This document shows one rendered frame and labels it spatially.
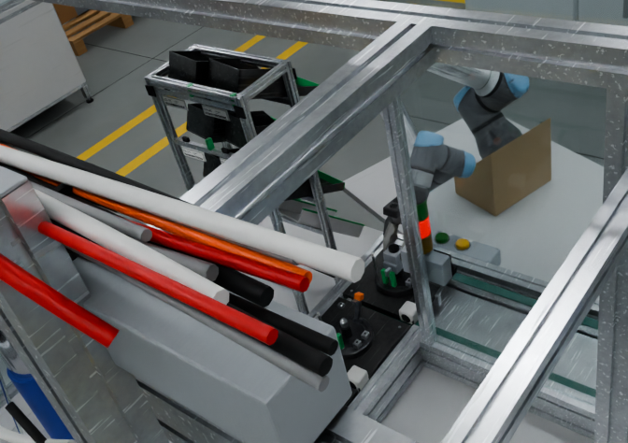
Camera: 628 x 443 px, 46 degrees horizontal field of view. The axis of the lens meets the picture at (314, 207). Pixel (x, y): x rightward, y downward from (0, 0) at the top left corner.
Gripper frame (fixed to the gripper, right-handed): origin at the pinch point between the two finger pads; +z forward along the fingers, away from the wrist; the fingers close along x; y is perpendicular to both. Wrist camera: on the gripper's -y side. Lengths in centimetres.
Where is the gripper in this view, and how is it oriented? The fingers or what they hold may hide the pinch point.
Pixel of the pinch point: (393, 253)
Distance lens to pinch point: 209.5
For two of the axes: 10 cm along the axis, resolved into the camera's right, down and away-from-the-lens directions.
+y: 5.7, 1.2, 8.1
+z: -2.7, 9.6, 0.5
